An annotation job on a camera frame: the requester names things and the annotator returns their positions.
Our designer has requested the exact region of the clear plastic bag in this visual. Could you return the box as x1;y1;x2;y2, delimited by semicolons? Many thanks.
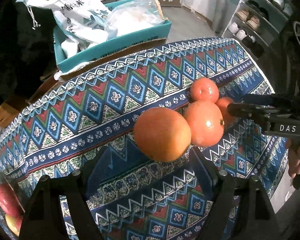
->
105;0;167;39

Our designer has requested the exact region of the brown cardboard box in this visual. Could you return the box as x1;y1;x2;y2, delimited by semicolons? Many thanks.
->
0;74;58;128

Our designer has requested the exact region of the patterned blue tablecloth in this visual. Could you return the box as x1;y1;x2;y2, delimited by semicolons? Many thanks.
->
0;37;274;239

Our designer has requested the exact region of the shoe rack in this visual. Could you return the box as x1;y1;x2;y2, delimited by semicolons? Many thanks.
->
222;0;295;59

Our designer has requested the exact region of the white rice bag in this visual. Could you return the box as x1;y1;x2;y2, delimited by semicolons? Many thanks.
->
16;0;110;58

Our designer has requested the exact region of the teal cardboard box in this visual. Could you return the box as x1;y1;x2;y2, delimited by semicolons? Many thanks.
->
53;0;172;73

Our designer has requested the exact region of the large orange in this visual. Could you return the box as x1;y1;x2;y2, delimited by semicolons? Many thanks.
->
134;107;191;162

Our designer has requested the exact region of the person's right hand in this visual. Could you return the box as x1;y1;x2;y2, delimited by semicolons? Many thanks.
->
285;139;300;179

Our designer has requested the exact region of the small orange tangerine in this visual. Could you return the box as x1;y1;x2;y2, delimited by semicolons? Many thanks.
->
216;97;236;129

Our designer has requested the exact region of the red apple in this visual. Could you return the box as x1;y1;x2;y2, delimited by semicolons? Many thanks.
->
0;183;24;217

